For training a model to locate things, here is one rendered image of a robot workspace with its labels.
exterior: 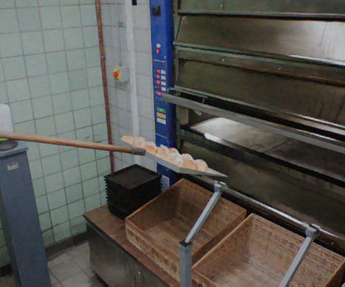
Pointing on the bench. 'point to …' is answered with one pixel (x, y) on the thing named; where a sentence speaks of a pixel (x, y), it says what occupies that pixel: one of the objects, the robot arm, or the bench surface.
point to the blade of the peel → (170, 162)
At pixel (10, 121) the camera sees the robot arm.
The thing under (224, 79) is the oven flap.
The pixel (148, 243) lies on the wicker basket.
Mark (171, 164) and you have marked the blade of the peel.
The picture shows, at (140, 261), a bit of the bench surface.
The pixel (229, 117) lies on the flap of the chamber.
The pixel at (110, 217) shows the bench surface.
